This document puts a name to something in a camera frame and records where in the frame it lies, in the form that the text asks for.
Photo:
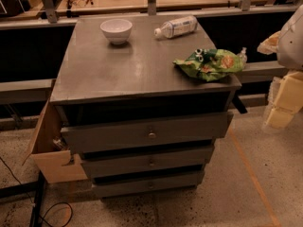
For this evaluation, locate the bottom grey drawer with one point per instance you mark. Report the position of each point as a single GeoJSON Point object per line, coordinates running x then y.
{"type": "Point", "coordinates": [148, 185]}

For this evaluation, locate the grey drawer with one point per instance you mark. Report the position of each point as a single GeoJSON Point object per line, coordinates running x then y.
{"type": "Point", "coordinates": [147, 132]}
{"type": "Point", "coordinates": [148, 185]}
{"type": "Point", "coordinates": [142, 162]}

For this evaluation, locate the cardboard box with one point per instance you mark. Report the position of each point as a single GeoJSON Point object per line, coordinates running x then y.
{"type": "Point", "coordinates": [55, 161]}

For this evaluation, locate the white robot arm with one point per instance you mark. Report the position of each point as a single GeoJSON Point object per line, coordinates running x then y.
{"type": "Point", "coordinates": [290, 43]}

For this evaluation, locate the top grey drawer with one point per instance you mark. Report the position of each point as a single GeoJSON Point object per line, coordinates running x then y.
{"type": "Point", "coordinates": [147, 132]}

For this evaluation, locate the middle grey drawer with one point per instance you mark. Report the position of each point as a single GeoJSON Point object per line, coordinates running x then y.
{"type": "Point", "coordinates": [142, 162]}

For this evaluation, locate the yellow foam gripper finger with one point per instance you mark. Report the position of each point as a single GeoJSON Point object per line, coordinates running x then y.
{"type": "Point", "coordinates": [269, 46]}
{"type": "Point", "coordinates": [285, 99]}

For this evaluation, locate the clear plastic water bottle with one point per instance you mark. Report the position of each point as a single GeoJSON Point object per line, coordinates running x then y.
{"type": "Point", "coordinates": [176, 27]}

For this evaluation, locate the green rice chip bag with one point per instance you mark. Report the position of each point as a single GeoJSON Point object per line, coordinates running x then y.
{"type": "Point", "coordinates": [210, 64]}

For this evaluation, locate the white ceramic bowl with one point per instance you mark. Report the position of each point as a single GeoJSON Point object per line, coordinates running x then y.
{"type": "Point", "coordinates": [117, 31]}

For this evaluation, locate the small clear sanitizer bottle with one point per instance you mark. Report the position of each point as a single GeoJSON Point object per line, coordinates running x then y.
{"type": "Point", "coordinates": [243, 55]}

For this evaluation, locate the grey drawer cabinet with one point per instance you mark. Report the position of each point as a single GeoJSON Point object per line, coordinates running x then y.
{"type": "Point", "coordinates": [101, 83]}

